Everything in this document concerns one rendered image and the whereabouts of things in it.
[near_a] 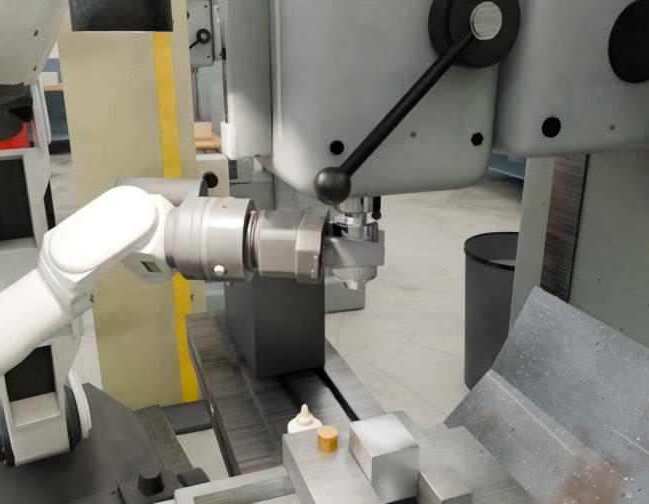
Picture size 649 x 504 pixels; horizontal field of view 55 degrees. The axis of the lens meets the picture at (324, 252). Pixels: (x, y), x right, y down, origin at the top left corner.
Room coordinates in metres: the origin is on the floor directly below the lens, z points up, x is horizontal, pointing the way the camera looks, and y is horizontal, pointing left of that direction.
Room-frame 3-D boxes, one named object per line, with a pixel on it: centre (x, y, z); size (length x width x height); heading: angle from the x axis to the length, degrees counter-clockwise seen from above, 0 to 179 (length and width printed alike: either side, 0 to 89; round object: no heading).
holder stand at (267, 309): (1.01, 0.09, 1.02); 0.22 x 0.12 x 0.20; 21
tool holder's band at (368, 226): (0.62, -0.03, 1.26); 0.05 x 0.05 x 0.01
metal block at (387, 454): (0.54, -0.06, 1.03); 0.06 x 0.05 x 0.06; 19
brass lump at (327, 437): (0.56, 0.00, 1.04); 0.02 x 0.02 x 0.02
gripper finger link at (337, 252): (0.59, -0.03, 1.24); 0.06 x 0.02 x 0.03; 85
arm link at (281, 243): (0.62, 0.06, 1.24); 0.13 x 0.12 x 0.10; 175
